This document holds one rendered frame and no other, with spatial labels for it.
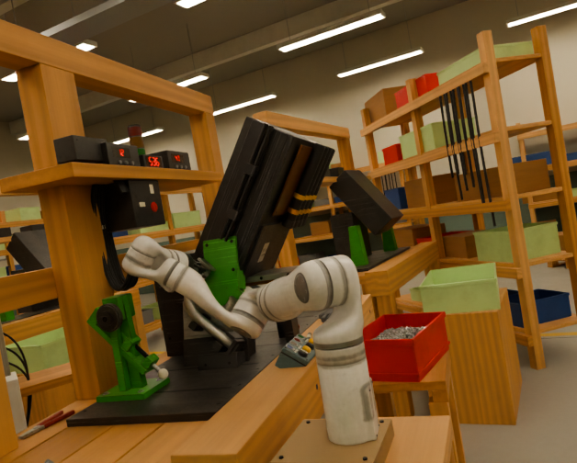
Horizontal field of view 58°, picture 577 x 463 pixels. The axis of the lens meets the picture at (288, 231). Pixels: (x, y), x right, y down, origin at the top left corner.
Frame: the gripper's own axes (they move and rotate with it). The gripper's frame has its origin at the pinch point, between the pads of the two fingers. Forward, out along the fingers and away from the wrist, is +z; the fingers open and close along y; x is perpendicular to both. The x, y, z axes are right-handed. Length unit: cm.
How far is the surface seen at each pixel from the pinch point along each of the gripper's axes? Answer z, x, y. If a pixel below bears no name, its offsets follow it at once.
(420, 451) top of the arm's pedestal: -42, -14, -78
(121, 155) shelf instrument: -14.3, -12.8, 38.4
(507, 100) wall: 812, -385, 132
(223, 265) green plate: 2.9, -4.9, -3.7
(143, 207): -5.7, -3.4, 26.8
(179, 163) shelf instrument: 20, -18, 44
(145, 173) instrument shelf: -6.3, -12.2, 33.4
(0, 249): 476, 325, 553
